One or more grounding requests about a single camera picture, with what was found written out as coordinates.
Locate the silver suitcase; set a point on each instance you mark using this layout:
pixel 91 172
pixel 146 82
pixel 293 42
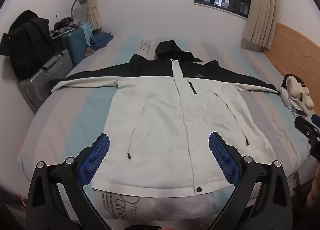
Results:
pixel 37 82

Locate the person's right forearm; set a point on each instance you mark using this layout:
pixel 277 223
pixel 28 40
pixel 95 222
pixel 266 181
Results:
pixel 315 190

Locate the black headphones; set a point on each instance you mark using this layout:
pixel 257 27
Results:
pixel 66 21

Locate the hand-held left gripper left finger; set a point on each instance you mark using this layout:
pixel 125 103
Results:
pixel 93 159

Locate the striped bed sheet mattress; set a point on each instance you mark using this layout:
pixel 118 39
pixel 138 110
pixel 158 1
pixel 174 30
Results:
pixel 75 109

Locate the blue clothes pile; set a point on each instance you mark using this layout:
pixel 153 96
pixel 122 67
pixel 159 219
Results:
pixel 100 39

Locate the black coat pile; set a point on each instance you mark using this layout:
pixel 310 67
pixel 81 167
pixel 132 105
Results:
pixel 27 42

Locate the teal suitcase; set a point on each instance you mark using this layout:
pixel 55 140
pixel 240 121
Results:
pixel 75 44

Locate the grey patterned cloth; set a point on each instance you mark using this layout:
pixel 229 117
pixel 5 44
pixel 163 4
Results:
pixel 90 51

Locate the white and black jacket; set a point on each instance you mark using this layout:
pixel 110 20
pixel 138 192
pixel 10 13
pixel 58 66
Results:
pixel 155 109

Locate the beige tied curtain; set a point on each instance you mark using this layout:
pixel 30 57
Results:
pixel 93 12

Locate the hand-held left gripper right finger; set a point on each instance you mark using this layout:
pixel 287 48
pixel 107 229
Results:
pixel 223 162

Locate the crumpled beige and black garment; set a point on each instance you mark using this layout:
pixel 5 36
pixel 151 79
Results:
pixel 297 89

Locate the light blue cloth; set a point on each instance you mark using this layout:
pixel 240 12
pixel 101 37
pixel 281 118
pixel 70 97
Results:
pixel 86 32

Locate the wooden headboard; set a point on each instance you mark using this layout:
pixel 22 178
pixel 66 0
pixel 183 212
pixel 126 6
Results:
pixel 295 49

